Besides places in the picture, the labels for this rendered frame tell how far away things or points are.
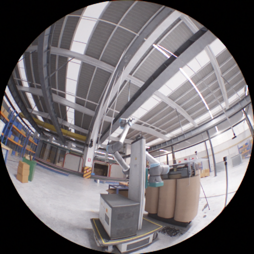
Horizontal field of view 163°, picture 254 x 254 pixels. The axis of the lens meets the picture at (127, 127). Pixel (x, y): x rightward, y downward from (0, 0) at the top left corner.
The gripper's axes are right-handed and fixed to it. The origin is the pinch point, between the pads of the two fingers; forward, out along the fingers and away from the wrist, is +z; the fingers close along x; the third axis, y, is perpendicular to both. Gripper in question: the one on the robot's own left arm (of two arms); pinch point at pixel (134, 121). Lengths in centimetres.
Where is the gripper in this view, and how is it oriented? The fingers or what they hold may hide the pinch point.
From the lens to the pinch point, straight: 193.0
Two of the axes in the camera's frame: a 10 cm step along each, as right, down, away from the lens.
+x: -3.3, 7.4, 5.9
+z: 9.1, 0.8, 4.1
